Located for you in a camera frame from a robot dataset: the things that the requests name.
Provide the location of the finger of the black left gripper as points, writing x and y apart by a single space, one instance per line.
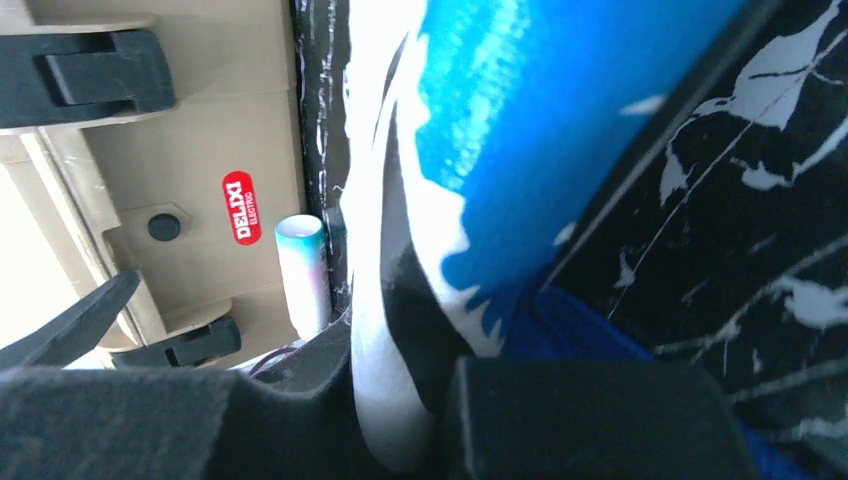
77 330

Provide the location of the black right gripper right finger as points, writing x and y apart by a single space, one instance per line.
578 419

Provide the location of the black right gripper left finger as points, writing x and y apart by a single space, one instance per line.
291 422

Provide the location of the white shirt blue print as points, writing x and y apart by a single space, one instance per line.
479 131

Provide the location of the blue microfibre towel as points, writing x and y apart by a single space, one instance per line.
558 326

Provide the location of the tan plastic tool case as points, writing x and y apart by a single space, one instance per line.
188 197

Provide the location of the white teal gradient bottle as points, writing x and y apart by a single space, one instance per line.
301 248

